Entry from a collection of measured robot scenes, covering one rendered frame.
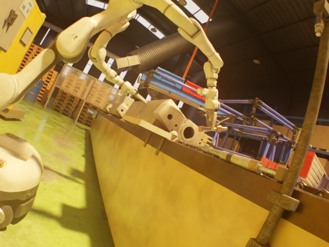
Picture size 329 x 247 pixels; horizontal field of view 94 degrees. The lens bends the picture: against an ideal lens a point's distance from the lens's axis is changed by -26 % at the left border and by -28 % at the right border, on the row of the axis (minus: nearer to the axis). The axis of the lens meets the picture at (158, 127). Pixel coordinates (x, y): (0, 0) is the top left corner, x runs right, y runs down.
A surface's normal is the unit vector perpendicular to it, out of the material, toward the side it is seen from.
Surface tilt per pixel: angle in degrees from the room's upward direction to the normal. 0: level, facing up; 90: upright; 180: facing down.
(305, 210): 90
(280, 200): 90
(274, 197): 90
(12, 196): 89
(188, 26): 121
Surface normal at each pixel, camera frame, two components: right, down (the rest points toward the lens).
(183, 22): 0.11, 0.54
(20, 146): 0.50, -0.14
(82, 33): 0.43, 0.15
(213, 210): -0.84, -0.40
